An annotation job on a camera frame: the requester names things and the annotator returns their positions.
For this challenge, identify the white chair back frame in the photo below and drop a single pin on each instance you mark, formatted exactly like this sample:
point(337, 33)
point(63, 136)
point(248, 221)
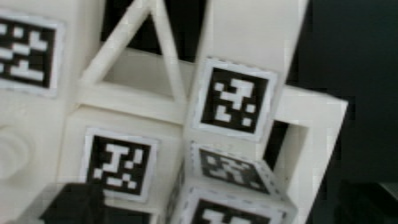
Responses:
point(180, 60)

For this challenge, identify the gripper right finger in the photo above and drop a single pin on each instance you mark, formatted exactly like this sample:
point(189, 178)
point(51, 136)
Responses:
point(367, 203)

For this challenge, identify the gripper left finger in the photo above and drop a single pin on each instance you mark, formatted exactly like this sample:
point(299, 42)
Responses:
point(70, 204)

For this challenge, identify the white tagged cube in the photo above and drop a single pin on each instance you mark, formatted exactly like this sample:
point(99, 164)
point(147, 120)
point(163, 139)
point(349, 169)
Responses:
point(227, 192)

